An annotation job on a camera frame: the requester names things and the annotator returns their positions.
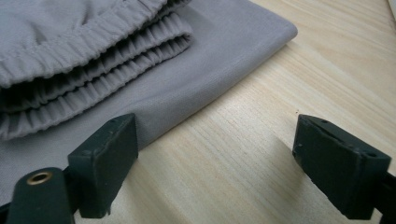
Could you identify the grey pants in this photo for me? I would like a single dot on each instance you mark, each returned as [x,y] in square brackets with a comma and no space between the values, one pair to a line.
[193,71]

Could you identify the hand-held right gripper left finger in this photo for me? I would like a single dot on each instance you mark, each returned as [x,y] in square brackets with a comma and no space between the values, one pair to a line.
[104,168]

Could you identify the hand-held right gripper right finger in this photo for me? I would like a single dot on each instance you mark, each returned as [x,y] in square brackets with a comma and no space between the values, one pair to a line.
[339,168]

